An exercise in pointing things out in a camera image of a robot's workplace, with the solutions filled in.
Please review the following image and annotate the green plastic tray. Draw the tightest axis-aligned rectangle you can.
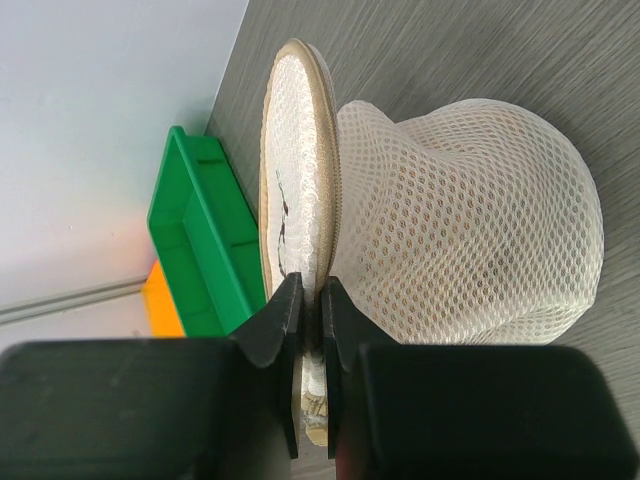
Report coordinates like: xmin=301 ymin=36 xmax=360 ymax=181
xmin=147 ymin=126 xmax=266 ymax=337

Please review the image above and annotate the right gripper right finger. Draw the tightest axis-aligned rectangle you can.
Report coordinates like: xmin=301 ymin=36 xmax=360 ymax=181
xmin=322 ymin=278 xmax=625 ymax=479

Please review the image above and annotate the left aluminium frame post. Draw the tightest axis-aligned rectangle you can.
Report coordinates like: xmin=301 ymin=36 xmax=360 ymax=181
xmin=1 ymin=277 xmax=146 ymax=325

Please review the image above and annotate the orange clip file folder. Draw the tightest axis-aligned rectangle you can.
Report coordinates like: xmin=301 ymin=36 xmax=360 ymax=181
xmin=141 ymin=260 xmax=185 ymax=338

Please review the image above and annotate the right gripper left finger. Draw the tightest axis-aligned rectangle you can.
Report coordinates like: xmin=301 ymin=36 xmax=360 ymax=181
xmin=1 ymin=273 xmax=303 ymax=479

